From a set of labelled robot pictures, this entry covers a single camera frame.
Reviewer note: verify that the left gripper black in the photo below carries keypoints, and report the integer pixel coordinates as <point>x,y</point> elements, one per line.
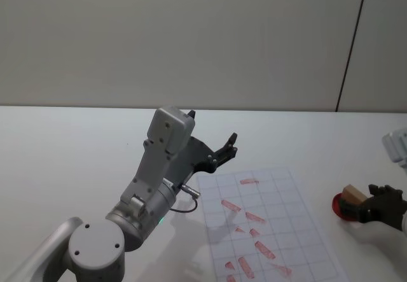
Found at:
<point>194,156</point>

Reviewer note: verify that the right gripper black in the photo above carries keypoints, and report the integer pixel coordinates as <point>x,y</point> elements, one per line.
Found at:
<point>389,210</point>

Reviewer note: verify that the wooden block brush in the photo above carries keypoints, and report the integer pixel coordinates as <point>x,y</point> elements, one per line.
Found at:
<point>352,193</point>

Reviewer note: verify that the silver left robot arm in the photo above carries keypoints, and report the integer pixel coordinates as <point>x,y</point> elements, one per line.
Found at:
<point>92,250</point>

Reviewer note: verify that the red round dish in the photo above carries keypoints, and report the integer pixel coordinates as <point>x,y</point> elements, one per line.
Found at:
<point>336,206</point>

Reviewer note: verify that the white grid paper sheet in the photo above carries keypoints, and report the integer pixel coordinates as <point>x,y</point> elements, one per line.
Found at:
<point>286,218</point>

